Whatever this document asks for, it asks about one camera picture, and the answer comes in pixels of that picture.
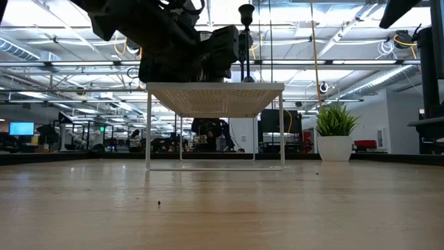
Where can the red background seat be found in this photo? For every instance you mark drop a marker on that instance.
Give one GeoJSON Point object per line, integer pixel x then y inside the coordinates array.
{"type": "Point", "coordinates": [365, 143]}

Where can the white perforated metal shelf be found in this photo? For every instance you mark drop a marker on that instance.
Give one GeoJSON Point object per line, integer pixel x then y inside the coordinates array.
{"type": "Point", "coordinates": [215, 87]}

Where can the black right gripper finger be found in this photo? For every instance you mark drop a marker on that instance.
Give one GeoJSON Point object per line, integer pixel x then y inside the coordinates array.
{"type": "Point", "coordinates": [399, 10]}

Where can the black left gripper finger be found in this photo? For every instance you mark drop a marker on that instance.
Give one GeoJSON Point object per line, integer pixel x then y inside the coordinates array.
{"type": "Point", "coordinates": [223, 52]}
{"type": "Point", "coordinates": [166, 73]}

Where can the background computer monitor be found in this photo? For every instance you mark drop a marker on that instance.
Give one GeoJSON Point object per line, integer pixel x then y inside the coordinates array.
{"type": "Point", "coordinates": [21, 128]}

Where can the tall black candlestick holder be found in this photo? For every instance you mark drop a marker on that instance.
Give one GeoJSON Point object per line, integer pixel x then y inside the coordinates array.
{"type": "Point", "coordinates": [246, 15]}

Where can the person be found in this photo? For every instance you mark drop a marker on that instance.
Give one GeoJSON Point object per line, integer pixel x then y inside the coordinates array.
{"type": "Point", "coordinates": [135, 141]}
{"type": "Point", "coordinates": [208, 126]}

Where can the black rig support frame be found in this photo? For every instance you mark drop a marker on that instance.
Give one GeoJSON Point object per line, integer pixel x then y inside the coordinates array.
{"type": "Point", "coordinates": [424, 69]}

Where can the black background screen panel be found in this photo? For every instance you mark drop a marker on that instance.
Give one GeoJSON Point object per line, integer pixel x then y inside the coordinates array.
{"type": "Point", "coordinates": [277, 121]}

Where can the silver ceiling air duct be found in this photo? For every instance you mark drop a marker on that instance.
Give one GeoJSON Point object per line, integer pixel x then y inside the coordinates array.
{"type": "Point", "coordinates": [381, 80]}
{"type": "Point", "coordinates": [21, 50]}

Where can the green plant in white pot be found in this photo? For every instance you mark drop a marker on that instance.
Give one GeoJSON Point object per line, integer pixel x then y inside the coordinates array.
{"type": "Point", "coordinates": [334, 149]}

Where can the small black ceiling dome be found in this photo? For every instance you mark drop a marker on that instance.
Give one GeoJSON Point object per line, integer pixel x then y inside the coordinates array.
{"type": "Point", "coordinates": [298, 104]}

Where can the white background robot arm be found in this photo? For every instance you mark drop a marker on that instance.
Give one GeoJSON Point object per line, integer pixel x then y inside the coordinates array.
{"type": "Point", "coordinates": [78, 139]}

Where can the small round ceiling reel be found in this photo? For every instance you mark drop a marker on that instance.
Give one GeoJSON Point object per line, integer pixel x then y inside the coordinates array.
{"type": "Point", "coordinates": [323, 87]}

